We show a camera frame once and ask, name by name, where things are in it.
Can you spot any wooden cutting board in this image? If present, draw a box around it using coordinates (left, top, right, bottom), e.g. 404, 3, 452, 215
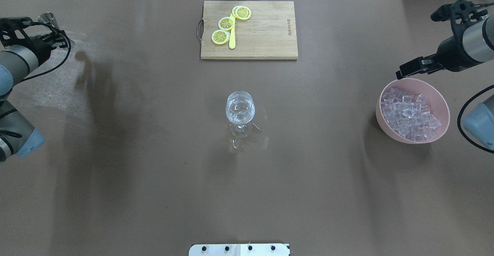
200, 1, 299, 60

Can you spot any lemon slice middle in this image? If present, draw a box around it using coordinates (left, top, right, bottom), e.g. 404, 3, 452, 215
218, 17, 236, 31

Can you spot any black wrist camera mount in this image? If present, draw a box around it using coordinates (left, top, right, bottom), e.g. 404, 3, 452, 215
430, 0, 494, 24

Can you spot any clear wine glass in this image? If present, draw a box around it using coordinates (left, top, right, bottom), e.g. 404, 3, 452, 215
225, 91, 255, 138

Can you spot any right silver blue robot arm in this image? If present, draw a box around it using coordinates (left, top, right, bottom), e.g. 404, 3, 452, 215
396, 17, 493, 153

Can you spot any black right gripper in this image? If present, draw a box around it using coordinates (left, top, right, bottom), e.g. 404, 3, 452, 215
397, 36, 476, 80

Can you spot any white camera mast base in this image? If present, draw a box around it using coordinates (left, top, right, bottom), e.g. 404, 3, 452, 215
188, 243, 291, 256

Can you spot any steel measuring jigger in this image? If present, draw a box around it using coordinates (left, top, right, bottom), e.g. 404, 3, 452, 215
38, 12, 59, 29

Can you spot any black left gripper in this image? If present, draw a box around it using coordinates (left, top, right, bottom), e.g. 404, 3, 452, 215
0, 17, 69, 58

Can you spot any pile of clear ice cubes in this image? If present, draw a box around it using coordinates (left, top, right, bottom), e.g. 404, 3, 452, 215
379, 87, 442, 142

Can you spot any lemon slice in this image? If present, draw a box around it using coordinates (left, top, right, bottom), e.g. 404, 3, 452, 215
218, 17, 236, 31
211, 29, 230, 45
232, 6, 252, 20

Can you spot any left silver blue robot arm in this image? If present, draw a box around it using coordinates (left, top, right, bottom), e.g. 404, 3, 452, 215
0, 12, 73, 163

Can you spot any lemon slice near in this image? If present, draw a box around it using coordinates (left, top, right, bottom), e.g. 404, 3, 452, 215
211, 29, 230, 45

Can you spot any lemon slice far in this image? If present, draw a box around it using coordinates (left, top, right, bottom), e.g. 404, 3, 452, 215
232, 6, 252, 20

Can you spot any pink bowl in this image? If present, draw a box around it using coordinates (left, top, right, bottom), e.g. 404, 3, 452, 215
375, 78, 450, 144

